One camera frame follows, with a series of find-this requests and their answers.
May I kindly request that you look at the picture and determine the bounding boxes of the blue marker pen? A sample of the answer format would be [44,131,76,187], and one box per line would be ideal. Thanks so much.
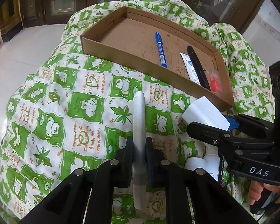
[155,32,167,68]

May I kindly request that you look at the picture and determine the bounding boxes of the right hand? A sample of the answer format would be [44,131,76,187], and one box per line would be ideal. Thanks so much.
[248,179,280,207]

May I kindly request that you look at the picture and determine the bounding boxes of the green white patterned cloth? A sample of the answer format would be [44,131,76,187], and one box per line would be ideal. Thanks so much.
[0,0,275,223]

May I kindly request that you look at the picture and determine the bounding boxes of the white slim pen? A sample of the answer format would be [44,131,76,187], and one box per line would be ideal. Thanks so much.
[132,91,146,210]

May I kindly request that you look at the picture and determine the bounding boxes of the small white bottle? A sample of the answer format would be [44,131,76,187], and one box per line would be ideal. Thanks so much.
[203,154,220,181]

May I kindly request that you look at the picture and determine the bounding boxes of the brown cardboard tray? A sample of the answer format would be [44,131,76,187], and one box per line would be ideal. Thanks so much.
[81,6,234,111]

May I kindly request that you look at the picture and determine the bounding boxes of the black thick marker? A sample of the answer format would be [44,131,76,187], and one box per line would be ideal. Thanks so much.
[187,46,210,91]

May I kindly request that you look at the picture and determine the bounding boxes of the clear bag red item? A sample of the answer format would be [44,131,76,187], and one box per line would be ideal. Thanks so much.
[209,70,223,94]

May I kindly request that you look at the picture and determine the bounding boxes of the white ointment tube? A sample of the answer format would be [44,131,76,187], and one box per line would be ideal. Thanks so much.
[180,53,200,85]

